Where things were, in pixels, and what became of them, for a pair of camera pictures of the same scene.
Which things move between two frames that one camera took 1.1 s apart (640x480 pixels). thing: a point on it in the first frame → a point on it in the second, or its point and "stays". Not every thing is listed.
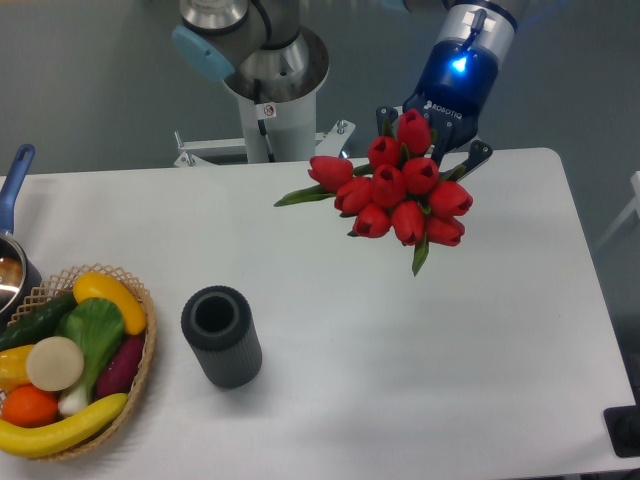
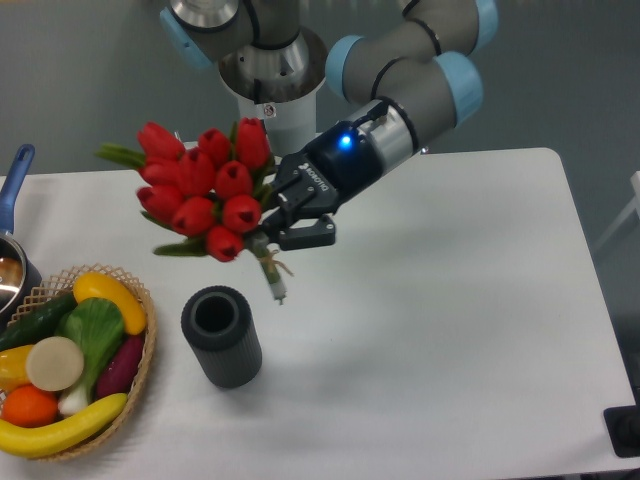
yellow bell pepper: x=95 y=285 stays
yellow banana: x=31 y=442 stays
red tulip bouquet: x=401 y=191 → x=213 y=195
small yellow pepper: x=13 y=368 stays
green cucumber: x=36 y=322 stays
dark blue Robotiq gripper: x=460 y=80 → x=334 y=168
